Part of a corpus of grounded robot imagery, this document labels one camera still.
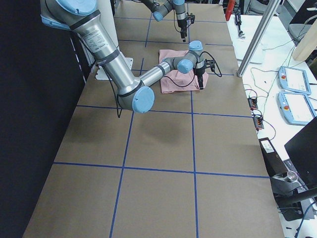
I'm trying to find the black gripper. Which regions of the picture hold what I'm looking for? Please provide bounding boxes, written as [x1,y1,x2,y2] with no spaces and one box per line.
[195,59,215,89]
[176,12,195,42]

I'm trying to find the pink Snoopy t-shirt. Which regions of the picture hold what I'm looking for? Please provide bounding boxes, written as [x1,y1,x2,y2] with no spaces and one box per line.
[159,49,200,93]

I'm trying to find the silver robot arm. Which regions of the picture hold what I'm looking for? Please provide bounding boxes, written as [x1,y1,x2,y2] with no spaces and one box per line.
[140,0,195,42]
[40,0,218,113]

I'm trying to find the white paper sheet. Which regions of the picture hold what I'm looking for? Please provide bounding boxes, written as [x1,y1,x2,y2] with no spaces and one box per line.
[233,38,266,64]

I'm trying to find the black tool on table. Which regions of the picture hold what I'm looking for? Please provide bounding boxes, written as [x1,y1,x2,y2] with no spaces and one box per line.
[235,13,245,39]

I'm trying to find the red fire extinguisher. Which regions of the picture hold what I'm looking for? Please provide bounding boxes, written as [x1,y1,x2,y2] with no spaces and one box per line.
[225,0,235,21]

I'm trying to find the upper orange terminal block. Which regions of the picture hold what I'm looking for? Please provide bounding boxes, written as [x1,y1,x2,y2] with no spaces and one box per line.
[247,97,258,111]

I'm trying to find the orange terminal block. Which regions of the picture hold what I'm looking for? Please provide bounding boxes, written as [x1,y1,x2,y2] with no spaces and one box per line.
[253,115,264,131]
[247,97,258,111]

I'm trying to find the lower orange terminal block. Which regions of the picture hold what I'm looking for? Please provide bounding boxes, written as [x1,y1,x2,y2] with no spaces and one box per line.
[253,115,264,131]

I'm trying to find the upper blue teach pendant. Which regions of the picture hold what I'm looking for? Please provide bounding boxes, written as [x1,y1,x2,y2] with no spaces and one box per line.
[278,66,312,95]

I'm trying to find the blue teach pendant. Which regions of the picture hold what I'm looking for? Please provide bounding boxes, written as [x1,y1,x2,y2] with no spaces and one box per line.
[277,92,317,126]
[278,66,312,95]

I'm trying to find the lower blue teach pendant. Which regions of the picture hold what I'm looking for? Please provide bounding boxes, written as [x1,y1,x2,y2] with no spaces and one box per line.
[277,92,317,126]

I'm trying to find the black box with label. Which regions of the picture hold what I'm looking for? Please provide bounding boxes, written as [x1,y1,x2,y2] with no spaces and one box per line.
[259,137,288,177]

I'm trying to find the beige cardboard tube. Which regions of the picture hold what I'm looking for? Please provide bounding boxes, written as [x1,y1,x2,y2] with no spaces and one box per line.
[292,20,317,61]

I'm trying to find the black monitor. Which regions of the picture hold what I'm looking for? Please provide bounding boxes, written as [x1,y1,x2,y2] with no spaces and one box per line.
[284,118,317,187]

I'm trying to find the metal cup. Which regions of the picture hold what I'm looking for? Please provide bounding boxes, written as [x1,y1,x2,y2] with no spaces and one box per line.
[286,171,298,182]

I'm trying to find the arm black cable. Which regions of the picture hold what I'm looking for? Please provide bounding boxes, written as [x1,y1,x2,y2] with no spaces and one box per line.
[108,51,222,119]
[172,7,195,33]

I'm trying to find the aluminium frame post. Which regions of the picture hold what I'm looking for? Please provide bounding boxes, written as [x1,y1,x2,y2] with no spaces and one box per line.
[237,0,280,77]

